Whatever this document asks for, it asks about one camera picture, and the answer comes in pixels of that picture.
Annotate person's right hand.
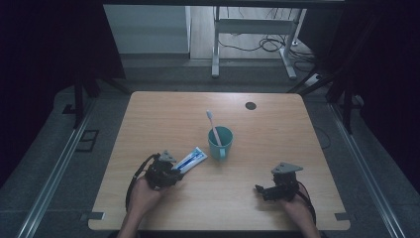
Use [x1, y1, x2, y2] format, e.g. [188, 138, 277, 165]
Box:
[279, 187, 316, 229]

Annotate teal cup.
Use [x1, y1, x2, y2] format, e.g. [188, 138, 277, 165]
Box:
[207, 125, 235, 163]

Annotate white and blue toothpaste tube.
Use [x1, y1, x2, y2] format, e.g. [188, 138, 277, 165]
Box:
[172, 146, 209, 175]

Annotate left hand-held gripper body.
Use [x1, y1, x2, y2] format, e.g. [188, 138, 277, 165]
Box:
[144, 150, 182, 191]

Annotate white desk frame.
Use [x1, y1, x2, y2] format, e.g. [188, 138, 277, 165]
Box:
[211, 5, 307, 80]

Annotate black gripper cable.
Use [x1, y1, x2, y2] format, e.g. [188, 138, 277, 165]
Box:
[124, 153, 161, 213]
[296, 180, 318, 226]

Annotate white cabinet panel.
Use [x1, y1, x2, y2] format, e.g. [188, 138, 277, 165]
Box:
[103, 4, 192, 55]

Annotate black floor cables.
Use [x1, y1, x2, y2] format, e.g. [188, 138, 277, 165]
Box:
[217, 7, 319, 74]

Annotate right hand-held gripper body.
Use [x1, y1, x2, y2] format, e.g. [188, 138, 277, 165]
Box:
[270, 161, 304, 202]

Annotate dark curtain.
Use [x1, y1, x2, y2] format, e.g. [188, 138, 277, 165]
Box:
[0, 0, 127, 189]
[298, 0, 420, 196]

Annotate thin black floor cable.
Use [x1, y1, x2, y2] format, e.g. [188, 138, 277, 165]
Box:
[313, 125, 332, 151]

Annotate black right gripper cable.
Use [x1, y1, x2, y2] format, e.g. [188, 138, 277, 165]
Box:
[296, 180, 318, 226]

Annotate pink toothbrush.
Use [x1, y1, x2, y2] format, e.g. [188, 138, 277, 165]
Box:
[206, 109, 223, 147]

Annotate black metal stand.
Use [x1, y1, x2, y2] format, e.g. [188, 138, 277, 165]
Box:
[61, 63, 133, 130]
[286, 13, 366, 135]

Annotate grey floor rail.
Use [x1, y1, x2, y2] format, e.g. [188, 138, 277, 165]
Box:
[15, 98, 97, 238]
[327, 102, 398, 238]

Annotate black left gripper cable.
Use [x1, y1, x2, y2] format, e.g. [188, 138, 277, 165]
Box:
[124, 153, 161, 213]

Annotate person's left hand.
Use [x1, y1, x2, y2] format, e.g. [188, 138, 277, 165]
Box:
[127, 177, 169, 223]

